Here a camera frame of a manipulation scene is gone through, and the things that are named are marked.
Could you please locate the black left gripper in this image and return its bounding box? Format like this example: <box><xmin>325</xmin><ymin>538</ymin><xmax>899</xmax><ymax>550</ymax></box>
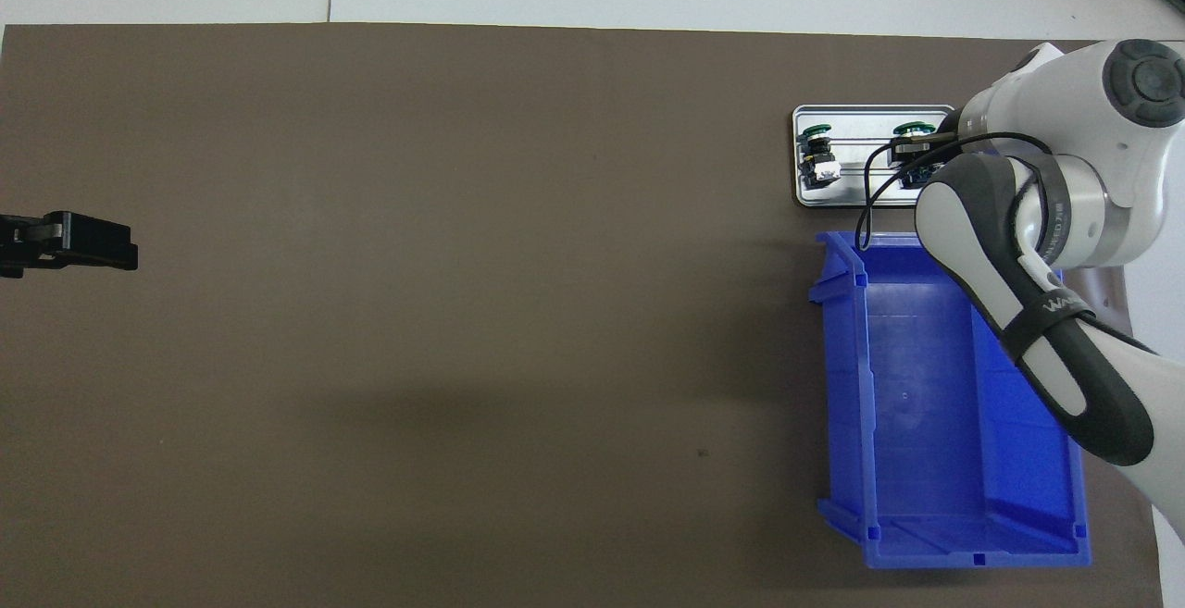
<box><xmin>0</xmin><ymin>210</ymin><xmax>140</xmax><ymax>279</ymax></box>

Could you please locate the green push button switch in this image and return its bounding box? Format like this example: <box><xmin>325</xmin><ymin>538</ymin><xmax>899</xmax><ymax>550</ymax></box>
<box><xmin>799</xmin><ymin>124</ymin><xmax>842</xmax><ymax>188</ymax></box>
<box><xmin>889</xmin><ymin>120</ymin><xmax>938</xmax><ymax>191</ymax></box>

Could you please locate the brown table mat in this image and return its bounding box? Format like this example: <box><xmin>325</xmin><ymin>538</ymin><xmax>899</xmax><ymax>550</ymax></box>
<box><xmin>0</xmin><ymin>23</ymin><xmax>1163</xmax><ymax>608</ymax></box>

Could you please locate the grey metal tray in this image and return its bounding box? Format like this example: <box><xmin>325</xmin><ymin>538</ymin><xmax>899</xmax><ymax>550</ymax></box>
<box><xmin>792</xmin><ymin>105</ymin><xmax>959</xmax><ymax>209</ymax></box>

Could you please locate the blue plastic storage bin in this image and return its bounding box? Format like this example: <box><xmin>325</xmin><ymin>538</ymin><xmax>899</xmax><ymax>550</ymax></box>
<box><xmin>807</xmin><ymin>230</ymin><xmax>1093</xmax><ymax>570</ymax></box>

